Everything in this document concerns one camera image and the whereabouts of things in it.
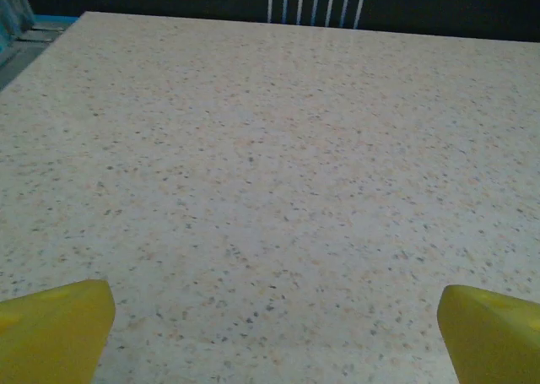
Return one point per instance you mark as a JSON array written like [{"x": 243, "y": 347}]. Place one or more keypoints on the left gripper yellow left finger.
[{"x": 50, "y": 337}]

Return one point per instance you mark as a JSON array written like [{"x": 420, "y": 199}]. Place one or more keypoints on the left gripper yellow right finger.
[{"x": 498, "y": 342}]

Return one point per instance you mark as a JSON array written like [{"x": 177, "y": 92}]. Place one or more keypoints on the blue table edge strip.
[{"x": 55, "y": 19}]

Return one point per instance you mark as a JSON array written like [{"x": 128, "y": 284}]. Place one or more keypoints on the aluminium side rail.
[{"x": 25, "y": 46}]

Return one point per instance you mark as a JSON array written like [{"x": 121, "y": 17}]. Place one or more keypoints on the aluminium frame post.
[{"x": 12, "y": 4}]

